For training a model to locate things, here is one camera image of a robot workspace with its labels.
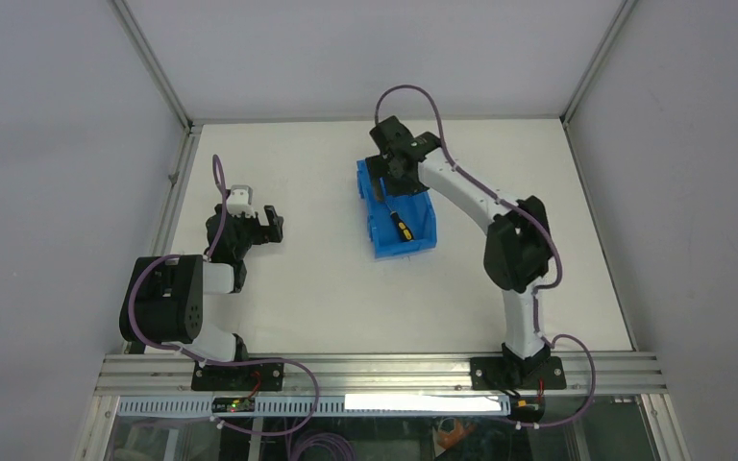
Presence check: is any small electronics board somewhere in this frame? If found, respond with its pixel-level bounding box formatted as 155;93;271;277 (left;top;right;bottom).
211;397;256;414

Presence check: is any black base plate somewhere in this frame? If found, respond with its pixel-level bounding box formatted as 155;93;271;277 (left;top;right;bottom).
469;356;567;391
190;358;284;393

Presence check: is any slotted cable duct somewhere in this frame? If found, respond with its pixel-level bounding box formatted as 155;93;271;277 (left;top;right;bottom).
117;394;510;419

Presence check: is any blue plastic bin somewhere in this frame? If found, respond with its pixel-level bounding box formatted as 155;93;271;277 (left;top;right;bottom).
357;159;437;259

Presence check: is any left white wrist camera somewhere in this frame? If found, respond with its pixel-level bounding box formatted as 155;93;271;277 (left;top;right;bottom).
225;184;257;218

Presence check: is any orange object below table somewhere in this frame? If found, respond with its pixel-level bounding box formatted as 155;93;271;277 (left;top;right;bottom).
434;417;477;449

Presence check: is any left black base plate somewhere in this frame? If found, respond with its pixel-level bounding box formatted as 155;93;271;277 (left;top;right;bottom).
190;358;284;393

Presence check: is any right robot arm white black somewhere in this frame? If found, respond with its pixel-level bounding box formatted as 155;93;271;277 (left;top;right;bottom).
366;116;558;389

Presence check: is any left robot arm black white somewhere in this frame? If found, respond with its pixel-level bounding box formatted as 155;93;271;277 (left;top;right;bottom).
119;205;284;390

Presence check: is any black yellow screwdriver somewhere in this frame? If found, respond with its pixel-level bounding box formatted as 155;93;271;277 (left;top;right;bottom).
383;201;414;242

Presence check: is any aluminium front rail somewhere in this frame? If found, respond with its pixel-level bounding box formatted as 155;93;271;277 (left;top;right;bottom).
94;352;668;397

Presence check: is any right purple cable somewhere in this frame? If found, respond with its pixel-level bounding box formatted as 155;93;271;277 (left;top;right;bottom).
374;84;598;428

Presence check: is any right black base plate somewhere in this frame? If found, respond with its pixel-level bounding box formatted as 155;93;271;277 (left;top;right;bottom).
469;356;567;391

